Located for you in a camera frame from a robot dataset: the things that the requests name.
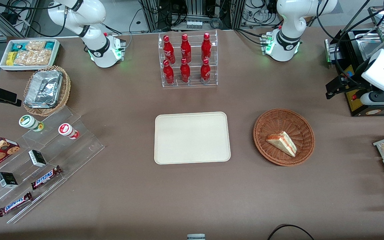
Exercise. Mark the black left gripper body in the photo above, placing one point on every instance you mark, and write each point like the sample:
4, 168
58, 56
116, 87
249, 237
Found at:
354, 84

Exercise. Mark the triangle sandwich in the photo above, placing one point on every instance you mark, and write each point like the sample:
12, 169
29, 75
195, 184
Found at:
282, 142

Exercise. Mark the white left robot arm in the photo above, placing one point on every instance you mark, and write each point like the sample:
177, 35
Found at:
290, 23

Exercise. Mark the light wicker basket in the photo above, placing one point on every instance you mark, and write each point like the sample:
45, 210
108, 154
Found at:
66, 90

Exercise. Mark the brown wicker basket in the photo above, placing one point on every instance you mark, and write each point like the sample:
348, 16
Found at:
278, 120

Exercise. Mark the cream plastic tray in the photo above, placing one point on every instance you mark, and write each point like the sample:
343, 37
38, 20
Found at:
192, 138

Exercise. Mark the white rectangular snack bin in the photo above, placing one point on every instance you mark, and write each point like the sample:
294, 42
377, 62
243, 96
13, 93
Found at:
5, 63

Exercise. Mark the green lid cup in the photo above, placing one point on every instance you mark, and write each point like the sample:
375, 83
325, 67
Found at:
28, 122

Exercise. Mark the silver foil container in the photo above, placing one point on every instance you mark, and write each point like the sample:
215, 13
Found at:
43, 88

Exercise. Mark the yellow snack pack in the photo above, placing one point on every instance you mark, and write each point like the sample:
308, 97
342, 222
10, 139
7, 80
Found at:
10, 58

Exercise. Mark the large clear cracker pack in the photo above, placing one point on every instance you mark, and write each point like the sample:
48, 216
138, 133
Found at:
32, 57

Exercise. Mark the teal snack pack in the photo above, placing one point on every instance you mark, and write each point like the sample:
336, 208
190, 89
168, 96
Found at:
18, 46
50, 45

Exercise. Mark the small clear cracker pack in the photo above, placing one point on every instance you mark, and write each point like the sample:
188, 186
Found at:
35, 45

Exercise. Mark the red lid cup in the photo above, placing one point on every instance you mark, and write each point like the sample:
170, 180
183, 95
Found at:
67, 130

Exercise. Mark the small dark box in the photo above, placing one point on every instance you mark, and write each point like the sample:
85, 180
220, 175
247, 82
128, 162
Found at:
37, 158
7, 180

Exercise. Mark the clear acrylic stepped display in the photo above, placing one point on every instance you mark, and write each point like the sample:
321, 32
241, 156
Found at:
78, 150

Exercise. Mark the snickers bar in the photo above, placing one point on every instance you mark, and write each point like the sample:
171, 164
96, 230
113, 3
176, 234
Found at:
14, 204
46, 177

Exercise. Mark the red soda bottle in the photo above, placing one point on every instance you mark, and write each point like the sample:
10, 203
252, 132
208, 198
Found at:
168, 74
206, 47
185, 49
185, 72
169, 50
205, 72

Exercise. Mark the clear acrylic bottle rack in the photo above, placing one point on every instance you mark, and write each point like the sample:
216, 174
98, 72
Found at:
195, 83

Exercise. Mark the grey device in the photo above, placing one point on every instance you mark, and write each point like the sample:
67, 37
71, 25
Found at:
196, 237

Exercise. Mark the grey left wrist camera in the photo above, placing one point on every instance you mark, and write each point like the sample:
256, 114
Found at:
382, 97

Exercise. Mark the aluminium frame structure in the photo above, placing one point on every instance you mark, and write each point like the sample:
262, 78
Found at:
152, 13

